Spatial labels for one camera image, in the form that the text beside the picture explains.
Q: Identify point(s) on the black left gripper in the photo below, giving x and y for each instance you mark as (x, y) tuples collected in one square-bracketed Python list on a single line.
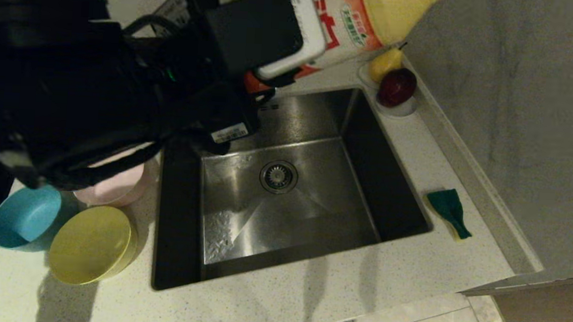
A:
[(205, 111)]

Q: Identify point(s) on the orange dish soap bottle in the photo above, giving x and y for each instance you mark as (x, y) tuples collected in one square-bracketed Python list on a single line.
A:
[(354, 21)]

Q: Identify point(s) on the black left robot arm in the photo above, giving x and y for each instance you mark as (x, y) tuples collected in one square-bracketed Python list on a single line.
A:
[(47, 91)]

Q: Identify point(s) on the round metal sink drain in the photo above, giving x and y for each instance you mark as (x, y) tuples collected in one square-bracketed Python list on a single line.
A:
[(278, 176)]

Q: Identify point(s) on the stainless steel sink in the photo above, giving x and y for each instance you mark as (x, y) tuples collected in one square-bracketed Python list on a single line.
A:
[(313, 207)]

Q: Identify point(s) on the green and yellow sponge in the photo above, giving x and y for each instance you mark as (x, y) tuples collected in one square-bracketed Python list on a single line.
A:
[(448, 208)]

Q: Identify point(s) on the pink plastic bowl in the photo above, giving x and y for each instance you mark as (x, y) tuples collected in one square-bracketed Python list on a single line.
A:
[(115, 188)]

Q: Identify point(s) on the yellow plastic bowl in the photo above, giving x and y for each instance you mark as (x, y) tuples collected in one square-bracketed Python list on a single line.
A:
[(90, 246)]

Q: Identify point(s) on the yellow pear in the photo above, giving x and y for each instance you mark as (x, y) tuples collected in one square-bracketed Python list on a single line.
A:
[(384, 65)]

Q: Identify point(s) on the dark red apple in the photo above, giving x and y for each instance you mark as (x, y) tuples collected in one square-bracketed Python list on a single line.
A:
[(397, 87)]

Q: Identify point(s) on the small white dish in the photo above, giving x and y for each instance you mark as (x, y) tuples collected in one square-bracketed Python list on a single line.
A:
[(399, 110)]

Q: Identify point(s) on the blue plastic bowl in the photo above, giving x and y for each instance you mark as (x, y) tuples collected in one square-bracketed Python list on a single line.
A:
[(24, 217)]

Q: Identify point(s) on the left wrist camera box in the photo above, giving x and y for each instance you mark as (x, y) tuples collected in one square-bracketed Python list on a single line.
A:
[(254, 29)]

